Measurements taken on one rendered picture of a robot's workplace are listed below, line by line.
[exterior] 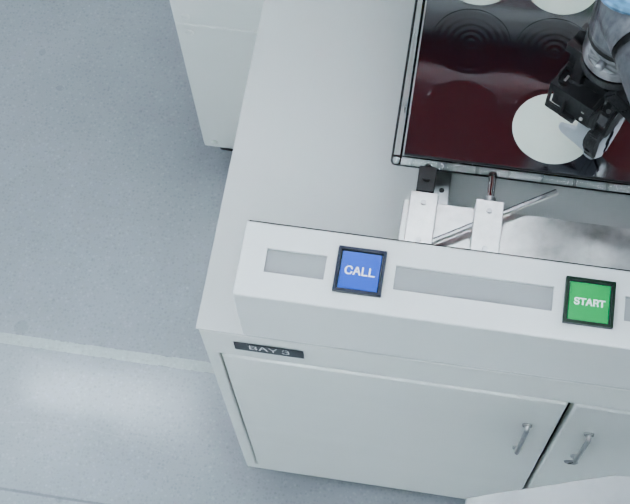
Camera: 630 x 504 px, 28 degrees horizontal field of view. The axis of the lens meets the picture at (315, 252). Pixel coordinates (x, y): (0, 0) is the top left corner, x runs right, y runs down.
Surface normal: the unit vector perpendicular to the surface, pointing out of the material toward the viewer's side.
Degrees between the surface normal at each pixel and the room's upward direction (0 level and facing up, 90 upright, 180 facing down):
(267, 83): 0
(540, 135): 1
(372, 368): 90
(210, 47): 90
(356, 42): 0
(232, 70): 90
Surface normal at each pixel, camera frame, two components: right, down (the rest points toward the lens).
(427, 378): -0.16, 0.91
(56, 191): -0.04, -0.39
